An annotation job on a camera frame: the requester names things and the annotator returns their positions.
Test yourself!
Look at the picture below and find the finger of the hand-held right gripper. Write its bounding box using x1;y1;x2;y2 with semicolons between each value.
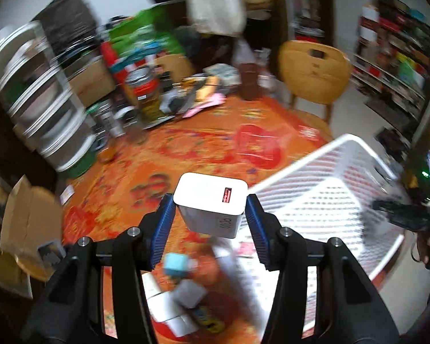
372;198;421;227

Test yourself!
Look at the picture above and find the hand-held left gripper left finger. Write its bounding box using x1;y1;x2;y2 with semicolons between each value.
21;193;176;344

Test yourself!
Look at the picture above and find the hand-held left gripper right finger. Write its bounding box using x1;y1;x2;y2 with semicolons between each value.
245;193;402;344

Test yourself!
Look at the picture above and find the teal charger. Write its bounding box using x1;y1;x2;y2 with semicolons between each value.
164;253;198;280

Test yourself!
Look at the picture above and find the large white power adapter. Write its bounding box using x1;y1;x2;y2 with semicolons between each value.
173;173;249;239

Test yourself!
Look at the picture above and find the white perforated plastic basket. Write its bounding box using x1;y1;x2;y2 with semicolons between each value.
233;133;405;344

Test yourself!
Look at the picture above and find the square white charger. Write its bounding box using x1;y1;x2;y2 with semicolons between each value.
148;292;181;323

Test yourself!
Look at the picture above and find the yellow toy car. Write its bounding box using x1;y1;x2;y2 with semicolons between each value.
190;306;226;334

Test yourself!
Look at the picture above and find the dark metal can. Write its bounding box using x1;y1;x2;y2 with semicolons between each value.
93;102;126;138

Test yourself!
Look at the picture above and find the bookshelf with books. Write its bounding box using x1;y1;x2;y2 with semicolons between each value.
351;0;430;130

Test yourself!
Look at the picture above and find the pink packet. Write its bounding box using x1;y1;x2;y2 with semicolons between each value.
183;93;226;117

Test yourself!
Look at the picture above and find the open cardboard box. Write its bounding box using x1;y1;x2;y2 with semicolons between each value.
0;175;63;259

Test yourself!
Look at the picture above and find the glass jar with red lid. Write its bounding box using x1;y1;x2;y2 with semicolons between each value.
124;68;162;119

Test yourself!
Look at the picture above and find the orange snack packet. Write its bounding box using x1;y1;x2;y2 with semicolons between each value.
197;84;216;101

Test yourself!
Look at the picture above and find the wooden chair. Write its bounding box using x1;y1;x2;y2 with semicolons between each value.
277;40;352;140

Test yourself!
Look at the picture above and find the brown cup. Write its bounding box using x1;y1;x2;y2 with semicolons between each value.
239;62;263;101

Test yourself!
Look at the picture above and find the closed cardboard box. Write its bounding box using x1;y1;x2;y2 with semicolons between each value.
70;61;115;106

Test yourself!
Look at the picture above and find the white plastic drawer unit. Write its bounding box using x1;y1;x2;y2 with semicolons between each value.
0;21;97;173

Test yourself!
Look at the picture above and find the green plastic bag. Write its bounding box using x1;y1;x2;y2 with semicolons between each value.
107;5;185;65

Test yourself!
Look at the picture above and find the dark grey cloth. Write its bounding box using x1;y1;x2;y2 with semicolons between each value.
32;0;101;58

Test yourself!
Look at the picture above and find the white hanging bag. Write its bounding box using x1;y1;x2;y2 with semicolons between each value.
184;0;246;36

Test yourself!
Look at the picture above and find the wooden side table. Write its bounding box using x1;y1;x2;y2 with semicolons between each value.
244;0;291;61

